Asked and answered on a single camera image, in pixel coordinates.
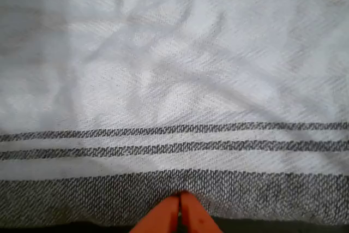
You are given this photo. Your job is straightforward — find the white grey-striped towel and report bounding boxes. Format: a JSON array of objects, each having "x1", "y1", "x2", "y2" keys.
[{"x1": 0, "y1": 0, "x2": 349, "y2": 228}]

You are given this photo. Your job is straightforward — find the black desk mat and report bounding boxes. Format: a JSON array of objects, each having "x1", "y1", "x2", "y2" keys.
[{"x1": 0, "y1": 215, "x2": 349, "y2": 233}]

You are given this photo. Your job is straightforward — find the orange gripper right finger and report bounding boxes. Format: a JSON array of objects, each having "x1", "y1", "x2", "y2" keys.
[{"x1": 179, "y1": 191, "x2": 224, "y2": 233}]

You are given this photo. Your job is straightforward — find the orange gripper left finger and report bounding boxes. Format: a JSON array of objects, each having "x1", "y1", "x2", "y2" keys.
[{"x1": 129, "y1": 194, "x2": 180, "y2": 233}]

